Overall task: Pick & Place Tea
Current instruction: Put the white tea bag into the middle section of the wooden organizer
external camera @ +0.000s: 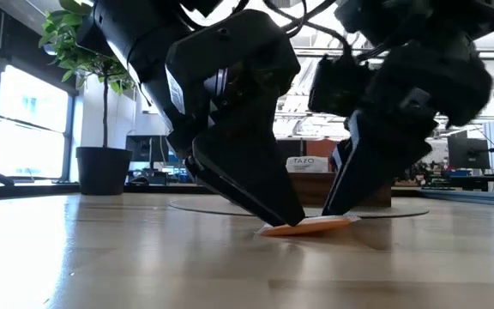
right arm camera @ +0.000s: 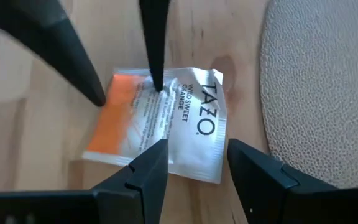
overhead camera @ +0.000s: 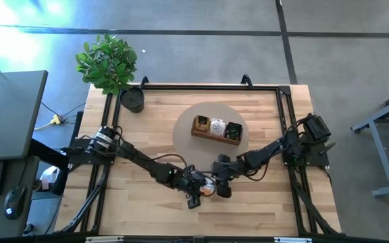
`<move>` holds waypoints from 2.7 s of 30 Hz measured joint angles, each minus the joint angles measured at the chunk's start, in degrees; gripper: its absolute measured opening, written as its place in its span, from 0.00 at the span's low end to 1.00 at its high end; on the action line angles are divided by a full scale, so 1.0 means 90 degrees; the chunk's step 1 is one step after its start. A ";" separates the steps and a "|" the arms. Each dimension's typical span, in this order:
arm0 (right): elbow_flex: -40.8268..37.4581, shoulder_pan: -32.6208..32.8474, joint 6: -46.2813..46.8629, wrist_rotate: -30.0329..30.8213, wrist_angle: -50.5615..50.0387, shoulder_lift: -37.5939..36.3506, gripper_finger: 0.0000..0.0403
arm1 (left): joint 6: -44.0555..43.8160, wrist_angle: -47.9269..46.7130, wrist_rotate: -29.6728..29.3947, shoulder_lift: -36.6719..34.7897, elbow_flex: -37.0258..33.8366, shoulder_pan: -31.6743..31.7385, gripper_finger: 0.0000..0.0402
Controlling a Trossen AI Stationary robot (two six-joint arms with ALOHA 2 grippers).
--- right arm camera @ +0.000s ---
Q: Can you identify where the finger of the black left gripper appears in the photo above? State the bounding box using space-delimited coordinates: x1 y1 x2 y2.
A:
0 0 107 108
139 0 171 93

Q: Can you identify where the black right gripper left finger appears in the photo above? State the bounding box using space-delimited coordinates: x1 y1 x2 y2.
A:
91 138 170 224

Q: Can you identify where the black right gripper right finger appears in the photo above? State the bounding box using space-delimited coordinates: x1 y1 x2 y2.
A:
227 138 341 224

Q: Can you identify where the round grey table mat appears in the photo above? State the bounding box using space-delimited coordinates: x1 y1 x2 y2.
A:
259 0 358 189

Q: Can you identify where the white orange Tazo tea packet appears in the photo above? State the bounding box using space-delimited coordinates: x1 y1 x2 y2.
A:
81 67 228 185

